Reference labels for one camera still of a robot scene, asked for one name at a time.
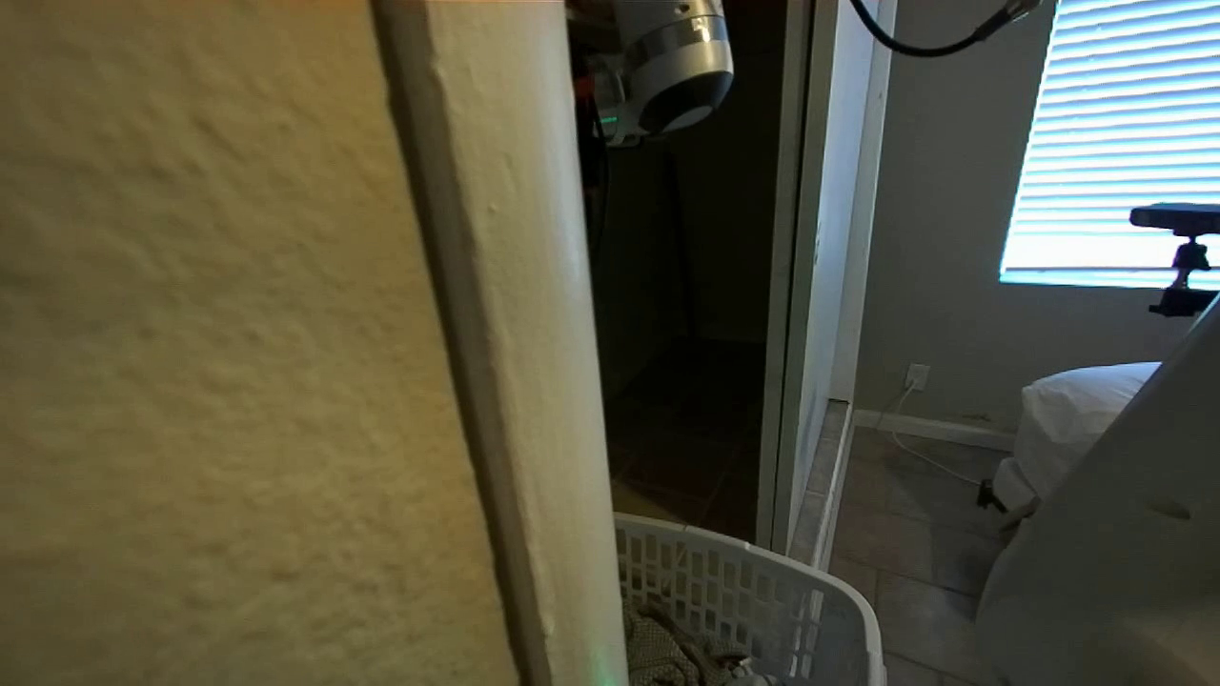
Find grey patterned clothes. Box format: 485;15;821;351
623;596;784;686

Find white cable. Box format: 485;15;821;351
885;380;986;488

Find white plastic laundry basket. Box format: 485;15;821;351
613;513;887;686

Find window with white blinds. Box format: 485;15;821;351
998;0;1220;291

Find camera on mount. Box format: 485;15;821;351
1129;202;1220;318

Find white door frame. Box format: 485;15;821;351
756;0;899;571

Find bed with white bedding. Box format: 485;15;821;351
978;361;1164;520

